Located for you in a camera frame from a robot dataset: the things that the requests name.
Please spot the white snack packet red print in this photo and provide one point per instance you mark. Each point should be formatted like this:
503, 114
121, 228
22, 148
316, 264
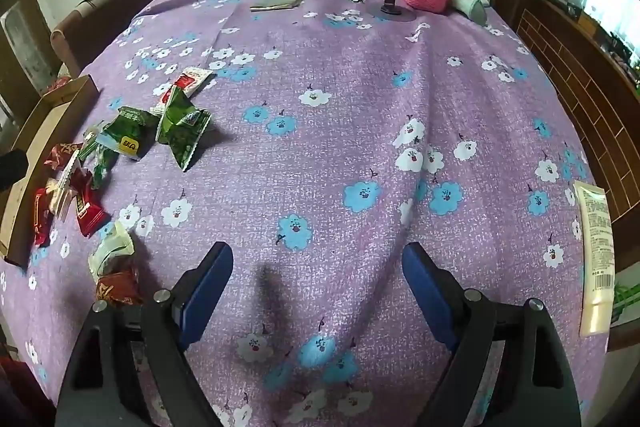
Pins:
60, 192

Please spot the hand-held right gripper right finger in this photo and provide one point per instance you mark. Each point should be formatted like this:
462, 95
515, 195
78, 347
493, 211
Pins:
425, 287

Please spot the mint green object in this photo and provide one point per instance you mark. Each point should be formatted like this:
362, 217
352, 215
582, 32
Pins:
472, 4

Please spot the small green candy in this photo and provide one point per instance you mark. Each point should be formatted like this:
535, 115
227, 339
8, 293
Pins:
92, 142

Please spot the wooden cabinet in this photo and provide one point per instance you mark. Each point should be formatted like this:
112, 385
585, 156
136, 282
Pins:
575, 72

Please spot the brown sofa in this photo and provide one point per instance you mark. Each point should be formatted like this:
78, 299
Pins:
100, 17

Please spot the red packet with nut print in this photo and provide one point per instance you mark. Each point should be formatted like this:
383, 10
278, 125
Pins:
117, 289

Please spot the green packet with yellow label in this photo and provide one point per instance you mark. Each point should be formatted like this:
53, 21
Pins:
125, 134

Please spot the small green snack packet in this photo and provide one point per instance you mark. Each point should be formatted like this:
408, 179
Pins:
102, 167

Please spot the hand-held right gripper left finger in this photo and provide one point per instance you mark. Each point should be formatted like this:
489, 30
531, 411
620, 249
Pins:
210, 292

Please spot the cream tube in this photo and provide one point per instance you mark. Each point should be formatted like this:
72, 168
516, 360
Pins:
595, 257

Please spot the cardboard box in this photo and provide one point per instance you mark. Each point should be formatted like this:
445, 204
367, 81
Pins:
45, 127

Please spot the large green snack packet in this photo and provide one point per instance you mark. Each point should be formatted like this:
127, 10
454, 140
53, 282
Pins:
180, 127

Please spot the red and white bar packet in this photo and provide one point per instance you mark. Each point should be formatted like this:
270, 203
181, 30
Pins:
87, 207

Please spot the small red snack packet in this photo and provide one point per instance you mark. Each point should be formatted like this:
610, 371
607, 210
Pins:
42, 217

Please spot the pale green snack packet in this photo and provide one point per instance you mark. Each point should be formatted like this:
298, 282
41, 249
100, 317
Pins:
112, 252

